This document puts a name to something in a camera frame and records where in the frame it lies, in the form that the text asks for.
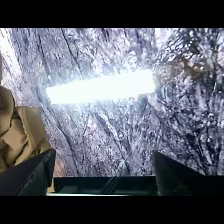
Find tan garment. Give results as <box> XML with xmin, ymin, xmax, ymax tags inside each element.
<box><xmin>0</xmin><ymin>49</ymin><xmax>53</xmax><ymax>174</ymax></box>

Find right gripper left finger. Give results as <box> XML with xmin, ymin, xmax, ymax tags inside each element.
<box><xmin>0</xmin><ymin>148</ymin><xmax>57</xmax><ymax>197</ymax></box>

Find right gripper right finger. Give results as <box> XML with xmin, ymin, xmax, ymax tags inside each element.
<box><xmin>152</xmin><ymin>150</ymin><xmax>224</xmax><ymax>197</ymax></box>

